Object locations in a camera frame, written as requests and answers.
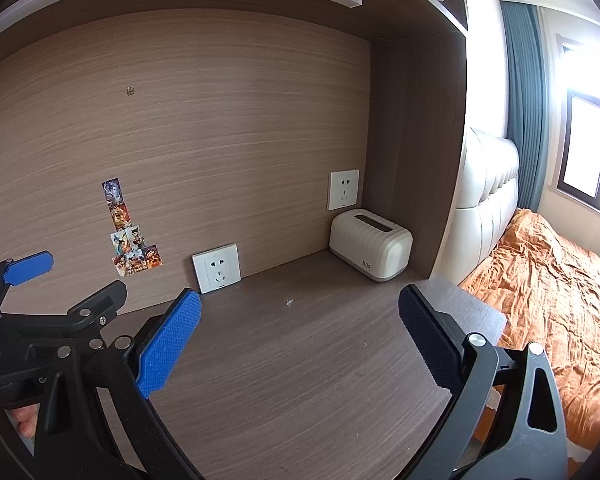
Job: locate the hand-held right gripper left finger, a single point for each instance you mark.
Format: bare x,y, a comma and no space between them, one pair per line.
170,345

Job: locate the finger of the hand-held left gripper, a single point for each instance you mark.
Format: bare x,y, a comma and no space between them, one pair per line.
27,266
100,305

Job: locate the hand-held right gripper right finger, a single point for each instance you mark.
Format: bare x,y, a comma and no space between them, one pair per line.
430,345

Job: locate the person's left hand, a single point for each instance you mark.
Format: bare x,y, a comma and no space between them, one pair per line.
25,420

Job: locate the cartoon sticker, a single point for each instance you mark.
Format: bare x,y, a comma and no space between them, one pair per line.
129,264
127,240
120,216
112,192
152,256

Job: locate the white ribbed tissue box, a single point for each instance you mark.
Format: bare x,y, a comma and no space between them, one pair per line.
370,250

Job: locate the orange bedsheet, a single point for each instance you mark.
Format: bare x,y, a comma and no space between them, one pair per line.
555,285

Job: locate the white padded headboard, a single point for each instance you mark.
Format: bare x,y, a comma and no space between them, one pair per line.
485,185

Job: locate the white lace cloth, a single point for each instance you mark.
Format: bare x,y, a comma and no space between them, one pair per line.
577,452

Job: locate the wooden desk hutch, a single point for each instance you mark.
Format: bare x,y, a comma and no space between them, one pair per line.
415,135

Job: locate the blue-grey curtain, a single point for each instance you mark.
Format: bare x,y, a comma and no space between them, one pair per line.
525,110

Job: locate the window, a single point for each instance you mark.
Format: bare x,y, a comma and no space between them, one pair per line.
587,140

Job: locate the white wall socket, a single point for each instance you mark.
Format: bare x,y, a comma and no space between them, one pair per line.
344,190
216,267

